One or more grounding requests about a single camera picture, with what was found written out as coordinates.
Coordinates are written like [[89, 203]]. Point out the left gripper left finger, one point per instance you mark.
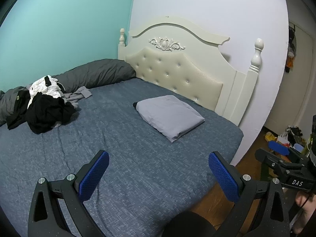
[[46, 217]]

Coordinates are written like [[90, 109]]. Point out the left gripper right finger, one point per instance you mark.
[[271, 217]]

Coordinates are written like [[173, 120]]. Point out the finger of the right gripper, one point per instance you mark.
[[278, 148], [267, 158]]

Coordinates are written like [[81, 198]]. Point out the light grey zip jacket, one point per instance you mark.
[[168, 115]]

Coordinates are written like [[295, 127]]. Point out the person's right hand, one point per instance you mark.
[[307, 203]]

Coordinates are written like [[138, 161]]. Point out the floor clutter pile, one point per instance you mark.
[[292, 137]]

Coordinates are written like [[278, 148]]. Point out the blue bed cover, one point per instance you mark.
[[149, 179]]

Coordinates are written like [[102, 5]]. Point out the black garment pile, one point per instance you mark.
[[41, 113]]

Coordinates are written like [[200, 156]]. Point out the cream tufted headboard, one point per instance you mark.
[[178, 55]]

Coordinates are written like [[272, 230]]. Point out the small grey cloth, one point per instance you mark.
[[80, 93]]

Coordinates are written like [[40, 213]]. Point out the white and black garment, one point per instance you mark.
[[45, 85]]

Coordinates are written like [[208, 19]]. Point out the dark grey rolled duvet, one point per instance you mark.
[[90, 75]]

